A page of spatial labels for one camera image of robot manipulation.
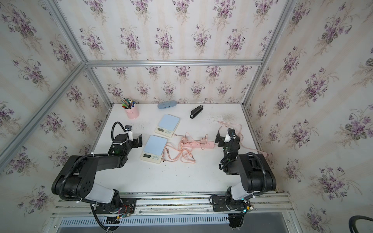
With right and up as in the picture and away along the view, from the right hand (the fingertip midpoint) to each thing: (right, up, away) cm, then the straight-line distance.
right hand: (229, 132), depth 89 cm
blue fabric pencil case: (-44, +20, +29) cm, 56 cm away
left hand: (-61, -2, +4) cm, 61 cm away
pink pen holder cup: (-67, +13, +16) cm, 70 cm away
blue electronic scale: (-49, -12, +4) cm, 50 cm away
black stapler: (-19, +14, +22) cm, 32 cm away
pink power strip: (-13, -9, +4) cm, 16 cm away
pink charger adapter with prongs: (-28, -5, +2) cm, 29 cm away
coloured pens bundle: (-71, +19, +16) cm, 75 cm away
